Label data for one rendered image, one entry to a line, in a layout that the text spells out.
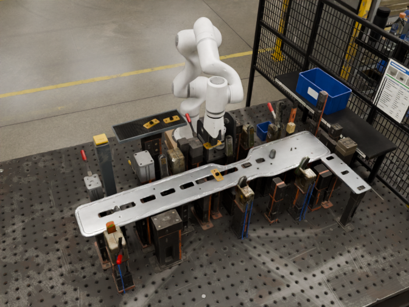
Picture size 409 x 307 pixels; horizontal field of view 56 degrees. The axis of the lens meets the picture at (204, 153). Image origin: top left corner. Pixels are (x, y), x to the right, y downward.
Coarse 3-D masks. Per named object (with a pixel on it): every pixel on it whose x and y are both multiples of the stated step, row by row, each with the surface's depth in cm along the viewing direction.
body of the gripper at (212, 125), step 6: (204, 120) 171; (210, 120) 166; (216, 120) 163; (222, 120) 165; (204, 126) 173; (210, 126) 168; (216, 126) 165; (222, 126) 167; (210, 132) 170; (216, 132) 167; (222, 132) 169
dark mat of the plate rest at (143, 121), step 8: (168, 112) 209; (176, 112) 209; (144, 120) 203; (160, 120) 203; (120, 128) 197; (128, 128) 198; (136, 128) 198; (144, 128) 198; (152, 128) 198; (160, 128) 198; (120, 136) 192; (128, 136) 193
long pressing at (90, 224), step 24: (264, 144) 216; (288, 144) 217; (312, 144) 217; (216, 168) 201; (240, 168) 202; (264, 168) 202; (288, 168) 203; (120, 192) 186; (144, 192) 187; (192, 192) 188; (96, 216) 175; (144, 216) 177
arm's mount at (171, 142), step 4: (168, 132) 250; (172, 132) 250; (168, 136) 247; (172, 136) 247; (168, 140) 250; (172, 140) 245; (176, 140) 244; (168, 144) 252; (172, 144) 242; (176, 144) 242; (168, 148) 255; (172, 148) 245
